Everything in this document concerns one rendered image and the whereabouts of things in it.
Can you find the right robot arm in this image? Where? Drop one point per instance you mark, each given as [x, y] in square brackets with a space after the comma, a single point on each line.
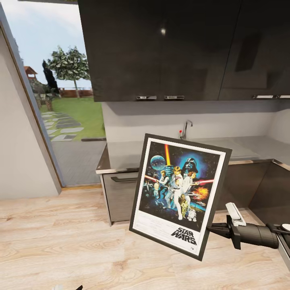
[272, 235]

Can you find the dishwasher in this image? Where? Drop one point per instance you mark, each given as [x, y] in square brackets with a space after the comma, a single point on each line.
[120, 189]

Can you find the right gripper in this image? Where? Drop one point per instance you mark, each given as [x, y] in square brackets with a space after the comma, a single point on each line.
[248, 234]

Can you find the cabinet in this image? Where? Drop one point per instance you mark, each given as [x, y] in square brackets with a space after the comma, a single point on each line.
[258, 64]
[157, 50]

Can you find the drop in sink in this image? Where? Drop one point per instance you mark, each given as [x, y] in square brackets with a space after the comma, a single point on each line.
[237, 150]

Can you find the poster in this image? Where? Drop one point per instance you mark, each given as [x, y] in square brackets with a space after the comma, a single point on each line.
[177, 193]

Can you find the fixed window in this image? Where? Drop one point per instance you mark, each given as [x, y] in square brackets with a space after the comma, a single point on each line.
[46, 43]

